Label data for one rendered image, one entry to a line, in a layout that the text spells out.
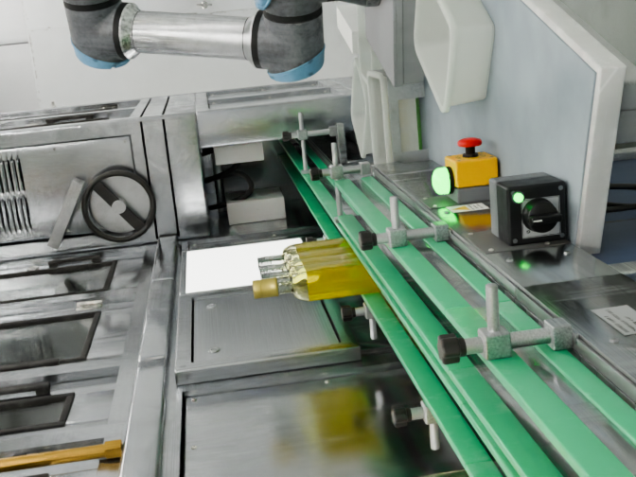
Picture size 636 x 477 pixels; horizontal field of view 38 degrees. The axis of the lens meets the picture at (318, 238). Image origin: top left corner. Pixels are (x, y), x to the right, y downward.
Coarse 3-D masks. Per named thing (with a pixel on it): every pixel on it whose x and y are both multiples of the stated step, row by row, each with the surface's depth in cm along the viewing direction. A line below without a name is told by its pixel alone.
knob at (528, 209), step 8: (536, 200) 120; (544, 200) 120; (528, 208) 120; (536, 208) 119; (544, 208) 119; (552, 208) 119; (528, 216) 120; (536, 216) 119; (544, 216) 118; (552, 216) 118; (560, 216) 119; (528, 224) 120; (536, 224) 120; (544, 224) 120; (552, 224) 120; (544, 232) 120
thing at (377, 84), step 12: (372, 72) 202; (372, 84) 209; (384, 84) 194; (372, 96) 210; (384, 96) 194; (372, 108) 211; (384, 108) 195; (372, 120) 211; (384, 120) 195; (372, 132) 212; (384, 132) 196; (372, 144) 213; (384, 144) 213; (384, 156) 213
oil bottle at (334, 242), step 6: (318, 240) 188; (324, 240) 188; (330, 240) 187; (336, 240) 187; (342, 240) 186; (288, 246) 187; (294, 246) 185; (300, 246) 185; (306, 246) 185; (312, 246) 184; (318, 246) 184; (324, 246) 184; (330, 246) 184; (336, 246) 184; (288, 252) 184; (294, 252) 183; (282, 258) 185
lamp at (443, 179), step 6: (438, 168) 151; (444, 168) 151; (450, 168) 151; (438, 174) 151; (444, 174) 150; (450, 174) 150; (438, 180) 150; (444, 180) 150; (450, 180) 150; (438, 186) 151; (444, 186) 150; (450, 186) 150; (438, 192) 152; (444, 192) 151; (450, 192) 152
